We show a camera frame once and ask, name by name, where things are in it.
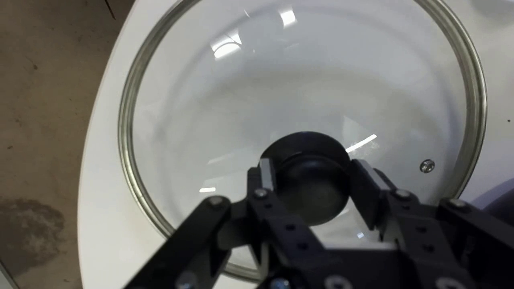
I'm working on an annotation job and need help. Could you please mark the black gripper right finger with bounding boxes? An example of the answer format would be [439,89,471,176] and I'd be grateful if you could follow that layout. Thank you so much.
[349,158,514,289]

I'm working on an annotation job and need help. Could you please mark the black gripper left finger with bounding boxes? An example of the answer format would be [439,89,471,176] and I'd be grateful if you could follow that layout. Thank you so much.
[125,157,328,289]

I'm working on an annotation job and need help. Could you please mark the glass lid with black knob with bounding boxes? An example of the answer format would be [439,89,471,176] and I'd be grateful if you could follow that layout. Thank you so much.
[117,0,490,284]

